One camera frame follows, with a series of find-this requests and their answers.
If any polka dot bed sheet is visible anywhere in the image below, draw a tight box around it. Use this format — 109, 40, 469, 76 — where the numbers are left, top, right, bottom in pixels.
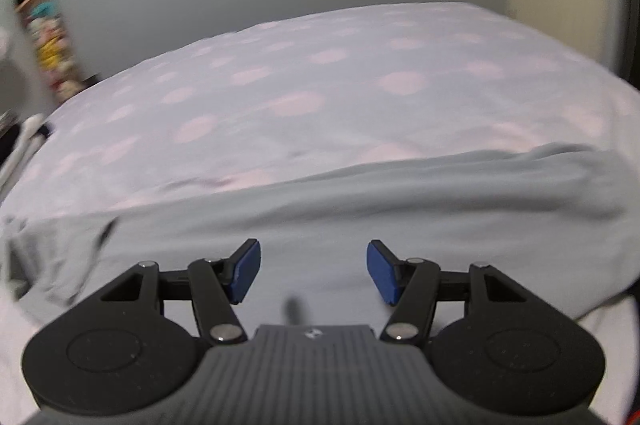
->
1, 3, 639, 424

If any light grey garment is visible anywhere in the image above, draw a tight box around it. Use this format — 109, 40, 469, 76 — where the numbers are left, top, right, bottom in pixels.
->
1, 145, 639, 327

